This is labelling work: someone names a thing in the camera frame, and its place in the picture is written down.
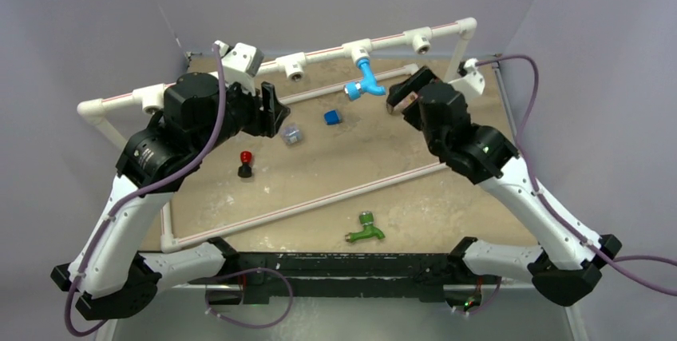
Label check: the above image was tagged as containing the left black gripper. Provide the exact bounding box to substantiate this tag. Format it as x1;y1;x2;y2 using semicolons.
192;73;288;158

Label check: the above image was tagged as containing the white PVC pipe frame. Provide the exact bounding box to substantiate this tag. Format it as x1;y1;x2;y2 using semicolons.
77;18;477;253

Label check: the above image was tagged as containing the green water faucet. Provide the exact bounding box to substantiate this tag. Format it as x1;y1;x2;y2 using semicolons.
344;211;386;244

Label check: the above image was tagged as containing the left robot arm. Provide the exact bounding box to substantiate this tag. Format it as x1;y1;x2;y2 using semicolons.
51;73;290;321

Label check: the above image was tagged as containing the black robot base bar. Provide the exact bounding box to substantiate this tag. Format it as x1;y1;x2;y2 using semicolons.
199;252;497;304

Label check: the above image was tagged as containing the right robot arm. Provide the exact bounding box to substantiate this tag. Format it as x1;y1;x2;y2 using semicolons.
386;66;622;307

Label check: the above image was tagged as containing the blue water faucet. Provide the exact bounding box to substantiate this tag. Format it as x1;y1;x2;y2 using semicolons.
344;57;386;101

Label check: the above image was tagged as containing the blue cube block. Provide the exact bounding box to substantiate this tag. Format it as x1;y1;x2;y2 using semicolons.
323;109;342;125

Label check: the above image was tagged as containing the red and black knob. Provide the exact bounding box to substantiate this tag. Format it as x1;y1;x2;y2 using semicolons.
237;151;253;179

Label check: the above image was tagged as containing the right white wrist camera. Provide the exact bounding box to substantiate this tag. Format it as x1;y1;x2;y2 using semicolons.
444;58;486;101

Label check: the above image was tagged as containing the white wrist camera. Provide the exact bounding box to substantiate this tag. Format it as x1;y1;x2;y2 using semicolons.
212;40;264;84
444;58;486;101

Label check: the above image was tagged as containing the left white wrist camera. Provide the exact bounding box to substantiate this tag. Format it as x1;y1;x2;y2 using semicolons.
212;40;264;84

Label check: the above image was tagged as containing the aluminium table frame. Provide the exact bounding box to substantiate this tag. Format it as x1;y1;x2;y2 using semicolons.
95;50;589;341

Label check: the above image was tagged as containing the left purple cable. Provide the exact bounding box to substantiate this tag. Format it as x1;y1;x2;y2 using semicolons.
63;43;228;338

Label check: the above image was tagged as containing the purple cable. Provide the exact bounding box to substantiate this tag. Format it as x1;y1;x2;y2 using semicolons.
474;54;677;297
63;43;228;338

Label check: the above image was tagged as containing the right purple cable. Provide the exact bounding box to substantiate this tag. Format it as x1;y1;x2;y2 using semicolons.
474;54;677;297

